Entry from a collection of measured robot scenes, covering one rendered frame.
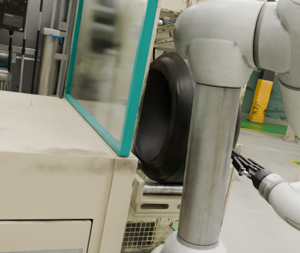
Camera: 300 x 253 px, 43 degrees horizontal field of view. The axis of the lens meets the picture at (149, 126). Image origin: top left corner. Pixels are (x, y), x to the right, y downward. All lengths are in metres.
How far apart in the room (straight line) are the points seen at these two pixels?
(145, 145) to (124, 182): 1.21
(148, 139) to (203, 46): 1.18
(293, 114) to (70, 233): 0.53
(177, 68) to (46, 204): 0.98
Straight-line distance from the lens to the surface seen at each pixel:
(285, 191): 1.17
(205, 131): 0.82
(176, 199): 1.64
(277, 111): 11.69
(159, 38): 1.96
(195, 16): 0.82
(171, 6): 1.83
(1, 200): 0.66
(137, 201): 1.54
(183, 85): 1.46
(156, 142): 1.94
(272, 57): 0.78
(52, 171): 0.65
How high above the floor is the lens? 1.47
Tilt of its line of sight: 12 degrees down
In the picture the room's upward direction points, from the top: 11 degrees clockwise
